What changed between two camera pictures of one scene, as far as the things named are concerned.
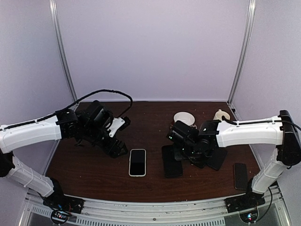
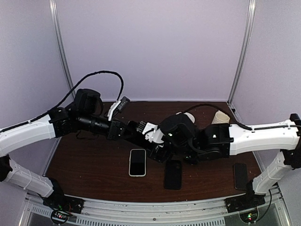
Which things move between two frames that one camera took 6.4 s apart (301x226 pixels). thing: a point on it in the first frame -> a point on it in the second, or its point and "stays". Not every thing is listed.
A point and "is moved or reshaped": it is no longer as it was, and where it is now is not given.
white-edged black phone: [137, 166] stays
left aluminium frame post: [55, 20] stays
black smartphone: [172, 167] is moved or reshaped
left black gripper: [114, 153] -> [114, 131]
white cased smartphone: [137, 164] stays
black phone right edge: [241, 176] stays
